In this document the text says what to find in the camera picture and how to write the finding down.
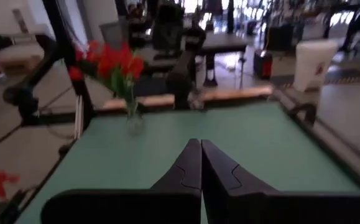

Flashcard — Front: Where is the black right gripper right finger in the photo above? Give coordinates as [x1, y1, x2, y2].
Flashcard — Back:
[201, 139, 360, 224]

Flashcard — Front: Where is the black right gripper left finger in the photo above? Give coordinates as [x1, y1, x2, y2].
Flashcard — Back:
[41, 139, 203, 224]

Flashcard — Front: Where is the clear glass vase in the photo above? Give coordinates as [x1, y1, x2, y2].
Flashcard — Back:
[126, 99, 145, 135]
[188, 89, 206, 110]

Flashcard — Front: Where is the black table corner clamp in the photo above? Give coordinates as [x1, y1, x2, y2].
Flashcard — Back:
[288, 103, 318, 127]

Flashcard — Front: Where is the red and black box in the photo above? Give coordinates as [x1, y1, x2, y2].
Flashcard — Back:
[253, 49, 274, 80]

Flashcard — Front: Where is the white trash bin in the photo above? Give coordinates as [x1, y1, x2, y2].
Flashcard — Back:
[293, 39, 339, 93]

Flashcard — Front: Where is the black table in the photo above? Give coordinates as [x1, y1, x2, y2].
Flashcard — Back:
[198, 32, 249, 88]

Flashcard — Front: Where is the black cart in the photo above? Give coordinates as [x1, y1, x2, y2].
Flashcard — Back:
[265, 24, 295, 52]

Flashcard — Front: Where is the black office chair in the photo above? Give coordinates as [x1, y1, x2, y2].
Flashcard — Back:
[151, 1, 185, 60]

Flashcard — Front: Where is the grey chair back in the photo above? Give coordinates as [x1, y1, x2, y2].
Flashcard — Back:
[100, 20, 127, 50]

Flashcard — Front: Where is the beige wooden bench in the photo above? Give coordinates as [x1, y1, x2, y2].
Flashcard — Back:
[0, 43, 44, 71]

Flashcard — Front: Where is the black rig frame brace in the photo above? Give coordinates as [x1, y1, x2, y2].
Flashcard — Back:
[2, 34, 59, 125]

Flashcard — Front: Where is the black rig frame post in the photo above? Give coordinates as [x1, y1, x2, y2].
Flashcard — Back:
[42, 0, 95, 128]

